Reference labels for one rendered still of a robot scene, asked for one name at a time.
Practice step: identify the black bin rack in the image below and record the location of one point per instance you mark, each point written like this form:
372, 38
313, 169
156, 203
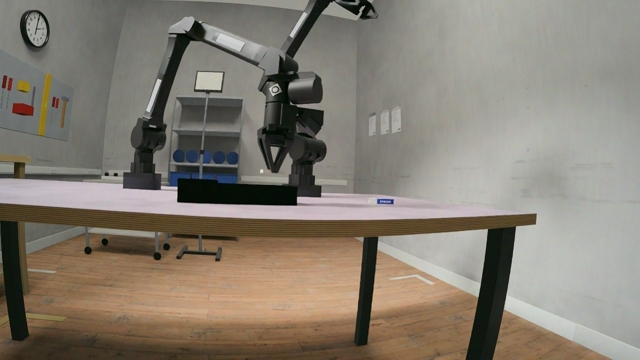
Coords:
209, 191

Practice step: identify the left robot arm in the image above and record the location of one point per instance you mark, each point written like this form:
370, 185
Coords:
306, 149

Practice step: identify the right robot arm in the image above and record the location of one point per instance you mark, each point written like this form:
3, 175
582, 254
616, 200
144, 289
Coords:
288, 85

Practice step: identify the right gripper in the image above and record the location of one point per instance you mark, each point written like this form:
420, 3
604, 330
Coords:
282, 136

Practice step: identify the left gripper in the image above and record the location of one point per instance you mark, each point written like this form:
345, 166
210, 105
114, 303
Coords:
354, 7

